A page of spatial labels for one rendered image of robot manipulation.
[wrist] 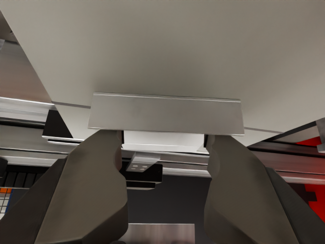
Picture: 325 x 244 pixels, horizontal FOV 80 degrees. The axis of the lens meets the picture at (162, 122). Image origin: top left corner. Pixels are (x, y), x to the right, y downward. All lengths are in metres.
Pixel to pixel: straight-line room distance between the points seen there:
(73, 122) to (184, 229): 0.16
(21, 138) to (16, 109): 0.24
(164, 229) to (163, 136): 0.11
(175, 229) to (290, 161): 0.50
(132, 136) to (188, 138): 0.05
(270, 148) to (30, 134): 0.62
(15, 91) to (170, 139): 0.16
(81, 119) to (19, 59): 0.12
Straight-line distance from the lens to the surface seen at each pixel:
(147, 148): 0.23
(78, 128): 0.19
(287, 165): 0.67
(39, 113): 0.27
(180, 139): 0.19
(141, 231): 0.23
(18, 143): 0.51
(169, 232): 0.24
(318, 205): 1.16
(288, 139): 0.68
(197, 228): 0.80
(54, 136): 0.23
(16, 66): 0.26
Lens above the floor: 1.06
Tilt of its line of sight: 22 degrees down
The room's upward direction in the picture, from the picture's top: 178 degrees counter-clockwise
